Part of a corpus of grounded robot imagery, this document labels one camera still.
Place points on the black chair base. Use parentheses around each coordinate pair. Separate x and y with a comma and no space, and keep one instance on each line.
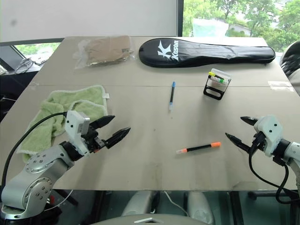
(269,194)

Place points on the black Kason racket cover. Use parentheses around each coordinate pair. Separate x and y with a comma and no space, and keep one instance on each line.
(199,52)

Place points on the orange capped black pen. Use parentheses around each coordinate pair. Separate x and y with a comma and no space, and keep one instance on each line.
(199,147)

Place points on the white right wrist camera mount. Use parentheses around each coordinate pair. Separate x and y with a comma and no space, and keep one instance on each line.
(269,131)

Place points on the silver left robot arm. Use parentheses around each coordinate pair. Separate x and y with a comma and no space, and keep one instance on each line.
(35,173)

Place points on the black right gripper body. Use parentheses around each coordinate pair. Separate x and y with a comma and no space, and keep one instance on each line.
(259,141)

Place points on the green and white marker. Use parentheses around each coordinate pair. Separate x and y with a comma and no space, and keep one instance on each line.
(222,81)

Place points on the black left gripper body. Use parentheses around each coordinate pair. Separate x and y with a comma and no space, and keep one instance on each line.
(92,140)

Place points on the clear plastic marker holder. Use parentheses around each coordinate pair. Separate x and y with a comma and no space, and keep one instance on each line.
(225,75)

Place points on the white flat device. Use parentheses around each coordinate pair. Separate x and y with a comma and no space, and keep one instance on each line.
(39,58)

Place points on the black marker holder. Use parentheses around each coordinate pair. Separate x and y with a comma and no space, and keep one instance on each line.
(212,91)

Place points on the dark window frame post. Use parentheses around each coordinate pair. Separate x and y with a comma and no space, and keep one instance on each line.
(180,17)

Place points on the black side desk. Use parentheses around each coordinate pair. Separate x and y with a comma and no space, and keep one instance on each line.
(14,86)

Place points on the blue capped black pen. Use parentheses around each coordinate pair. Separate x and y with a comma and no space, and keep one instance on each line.
(172,93)

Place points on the clear bag with brown cloth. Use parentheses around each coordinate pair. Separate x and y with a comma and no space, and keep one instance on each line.
(105,50)

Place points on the yellow highlighter marker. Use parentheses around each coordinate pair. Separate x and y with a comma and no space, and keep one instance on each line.
(212,74)

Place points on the black table leg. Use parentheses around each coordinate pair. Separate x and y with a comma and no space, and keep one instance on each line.
(236,208)

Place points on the grey rounded shape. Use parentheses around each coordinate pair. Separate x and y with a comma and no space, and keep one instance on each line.
(200,206)
(138,202)

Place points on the green terry towel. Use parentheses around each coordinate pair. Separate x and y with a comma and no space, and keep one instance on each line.
(82,98)

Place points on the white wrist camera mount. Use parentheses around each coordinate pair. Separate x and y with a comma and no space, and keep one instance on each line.
(269,131)
(74,126)

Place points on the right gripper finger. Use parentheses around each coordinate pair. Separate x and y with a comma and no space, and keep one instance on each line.
(239,141)
(250,120)

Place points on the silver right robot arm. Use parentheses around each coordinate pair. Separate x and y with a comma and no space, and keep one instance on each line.
(291,152)

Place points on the black and white chair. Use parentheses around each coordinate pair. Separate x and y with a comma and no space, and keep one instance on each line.
(293,65)

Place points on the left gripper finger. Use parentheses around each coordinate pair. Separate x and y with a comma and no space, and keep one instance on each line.
(118,136)
(104,121)

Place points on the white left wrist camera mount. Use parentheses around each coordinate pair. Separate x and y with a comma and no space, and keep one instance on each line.
(74,126)

